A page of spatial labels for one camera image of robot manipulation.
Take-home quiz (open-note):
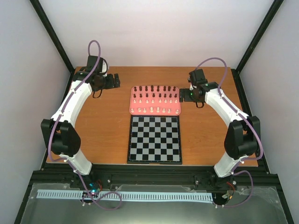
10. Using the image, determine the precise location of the white pawn row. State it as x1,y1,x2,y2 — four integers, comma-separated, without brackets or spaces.
130,99,179,105

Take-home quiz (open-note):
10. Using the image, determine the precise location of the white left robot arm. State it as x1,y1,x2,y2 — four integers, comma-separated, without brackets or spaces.
41,56,120,188

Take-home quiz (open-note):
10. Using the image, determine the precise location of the black piece back row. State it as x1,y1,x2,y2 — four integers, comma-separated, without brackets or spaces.
131,85,179,93

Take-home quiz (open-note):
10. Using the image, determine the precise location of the black aluminium frame rail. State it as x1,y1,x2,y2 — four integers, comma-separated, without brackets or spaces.
30,163,280,187

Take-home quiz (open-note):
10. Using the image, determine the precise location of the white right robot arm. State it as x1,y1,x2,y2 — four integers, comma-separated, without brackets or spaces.
180,69,262,178

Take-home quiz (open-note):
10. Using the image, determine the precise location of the black pawn row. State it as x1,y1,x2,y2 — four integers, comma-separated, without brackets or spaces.
132,93,178,99

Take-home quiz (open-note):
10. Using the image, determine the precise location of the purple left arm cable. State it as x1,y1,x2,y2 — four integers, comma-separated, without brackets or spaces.
48,40,122,210

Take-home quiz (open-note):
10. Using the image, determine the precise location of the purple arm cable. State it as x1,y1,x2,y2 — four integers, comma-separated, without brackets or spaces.
48,40,122,210
193,57,264,208

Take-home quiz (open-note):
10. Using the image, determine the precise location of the black and grey chessboard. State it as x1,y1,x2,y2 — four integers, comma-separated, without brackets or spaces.
127,115,183,165

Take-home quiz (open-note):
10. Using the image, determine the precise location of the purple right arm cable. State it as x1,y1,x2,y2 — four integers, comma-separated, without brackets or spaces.
193,57,264,208

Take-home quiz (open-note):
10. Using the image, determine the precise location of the light blue cable duct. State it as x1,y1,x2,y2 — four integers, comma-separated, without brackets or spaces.
36,189,213,203

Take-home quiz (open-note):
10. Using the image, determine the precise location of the pink piece tray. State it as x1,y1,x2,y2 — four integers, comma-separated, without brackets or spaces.
129,85,181,116

